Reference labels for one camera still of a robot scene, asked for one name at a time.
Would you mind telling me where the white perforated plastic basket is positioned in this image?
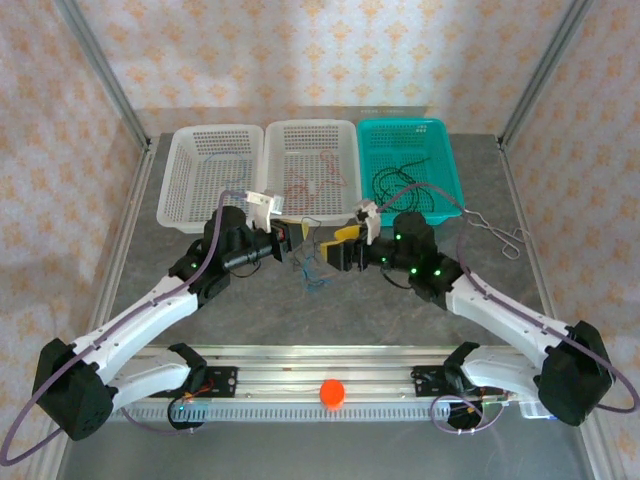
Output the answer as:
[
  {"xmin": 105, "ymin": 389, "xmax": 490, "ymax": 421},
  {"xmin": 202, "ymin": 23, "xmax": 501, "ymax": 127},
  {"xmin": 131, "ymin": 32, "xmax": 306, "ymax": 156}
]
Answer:
[
  {"xmin": 263, "ymin": 119, "xmax": 363, "ymax": 226},
  {"xmin": 156, "ymin": 124, "xmax": 265, "ymax": 236}
]

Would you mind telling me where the teal perforated plastic basket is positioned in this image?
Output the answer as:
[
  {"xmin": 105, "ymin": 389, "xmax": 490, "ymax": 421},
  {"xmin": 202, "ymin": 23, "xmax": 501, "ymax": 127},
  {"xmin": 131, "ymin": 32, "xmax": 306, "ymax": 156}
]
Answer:
[{"xmin": 356, "ymin": 118, "xmax": 464, "ymax": 227}]

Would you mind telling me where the orange round puck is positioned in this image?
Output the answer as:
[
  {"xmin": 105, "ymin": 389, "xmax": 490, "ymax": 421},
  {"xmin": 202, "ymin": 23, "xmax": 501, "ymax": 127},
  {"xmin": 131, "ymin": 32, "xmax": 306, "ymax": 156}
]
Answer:
[{"xmin": 319, "ymin": 378, "xmax": 347, "ymax": 411}]

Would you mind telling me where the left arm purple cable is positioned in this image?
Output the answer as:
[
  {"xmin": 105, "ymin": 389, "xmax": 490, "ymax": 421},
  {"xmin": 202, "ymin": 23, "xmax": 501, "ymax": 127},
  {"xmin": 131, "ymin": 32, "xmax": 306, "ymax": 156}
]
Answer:
[{"xmin": 0, "ymin": 189, "xmax": 251, "ymax": 464}]

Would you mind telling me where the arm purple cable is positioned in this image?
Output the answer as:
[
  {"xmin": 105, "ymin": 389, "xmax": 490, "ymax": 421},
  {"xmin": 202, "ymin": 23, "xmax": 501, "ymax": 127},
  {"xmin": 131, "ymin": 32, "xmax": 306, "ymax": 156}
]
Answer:
[
  {"xmin": 377, "ymin": 183, "xmax": 640, "ymax": 435},
  {"xmin": 0, "ymin": 189, "xmax": 251, "ymax": 464}
]

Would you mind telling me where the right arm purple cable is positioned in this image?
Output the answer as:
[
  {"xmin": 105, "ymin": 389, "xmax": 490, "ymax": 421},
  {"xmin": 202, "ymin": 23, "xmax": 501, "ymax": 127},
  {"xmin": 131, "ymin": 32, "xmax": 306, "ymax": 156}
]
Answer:
[{"xmin": 377, "ymin": 183, "xmax": 640, "ymax": 435}]

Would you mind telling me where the aluminium side rail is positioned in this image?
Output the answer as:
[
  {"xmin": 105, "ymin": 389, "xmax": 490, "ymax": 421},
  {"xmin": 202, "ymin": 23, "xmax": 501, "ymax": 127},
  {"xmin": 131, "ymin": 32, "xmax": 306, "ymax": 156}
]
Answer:
[
  {"xmin": 499, "ymin": 142, "xmax": 570, "ymax": 361},
  {"xmin": 94, "ymin": 142, "xmax": 161, "ymax": 331}
]

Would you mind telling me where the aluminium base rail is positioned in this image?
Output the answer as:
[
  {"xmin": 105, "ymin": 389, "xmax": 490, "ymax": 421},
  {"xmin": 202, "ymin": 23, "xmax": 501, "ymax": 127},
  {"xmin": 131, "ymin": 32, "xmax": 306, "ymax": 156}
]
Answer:
[{"xmin": 112, "ymin": 343, "xmax": 601, "ymax": 405}]

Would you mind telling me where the grey slotted cable duct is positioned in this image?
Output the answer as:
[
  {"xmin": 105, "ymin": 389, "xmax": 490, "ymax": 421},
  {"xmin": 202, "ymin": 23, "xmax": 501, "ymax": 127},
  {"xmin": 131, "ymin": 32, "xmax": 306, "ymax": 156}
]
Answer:
[{"xmin": 112, "ymin": 403, "xmax": 524, "ymax": 424}]

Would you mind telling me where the aluminium frame post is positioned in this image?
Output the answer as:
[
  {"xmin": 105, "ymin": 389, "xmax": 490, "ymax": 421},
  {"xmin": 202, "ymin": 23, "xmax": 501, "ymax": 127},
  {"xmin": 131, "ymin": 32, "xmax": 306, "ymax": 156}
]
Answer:
[
  {"xmin": 52, "ymin": 0, "xmax": 154, "ymax": 151},
  {"xmin": 498, "ymin": 0, "xmax": 599, "ymax": 150}
]

